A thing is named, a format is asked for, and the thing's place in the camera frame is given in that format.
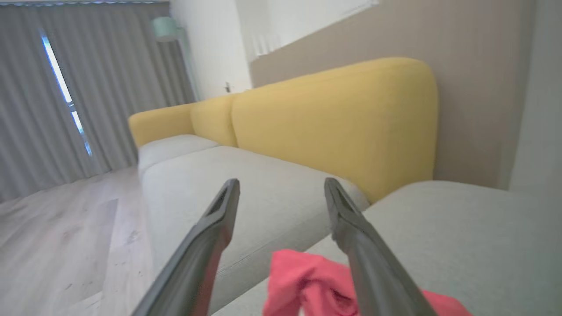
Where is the grey pleated curtain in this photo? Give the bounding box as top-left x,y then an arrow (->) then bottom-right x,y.
0,4 -> 95,203
44,2 -> 197,169

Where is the large grey sofa chaise cushion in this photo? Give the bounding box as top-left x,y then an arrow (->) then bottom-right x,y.
213,180 -> 562,316

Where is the red jersey with white print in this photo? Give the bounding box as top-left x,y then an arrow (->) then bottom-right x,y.
263,249 -> 472,316

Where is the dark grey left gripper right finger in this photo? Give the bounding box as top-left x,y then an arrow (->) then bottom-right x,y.
324,177 -> 438,316

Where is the wide yellow sofa backrest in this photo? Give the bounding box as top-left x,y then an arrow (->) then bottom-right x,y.
231,57 -> 440,205

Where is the narrow yellow sofa backrest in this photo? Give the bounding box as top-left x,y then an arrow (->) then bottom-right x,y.
191,93 -> 238,147

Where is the mint green floor lamp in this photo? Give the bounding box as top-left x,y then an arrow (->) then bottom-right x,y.
151,17 -> 200,101

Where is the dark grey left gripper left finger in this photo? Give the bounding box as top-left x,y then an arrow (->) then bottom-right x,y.
132,178 -> 241,316

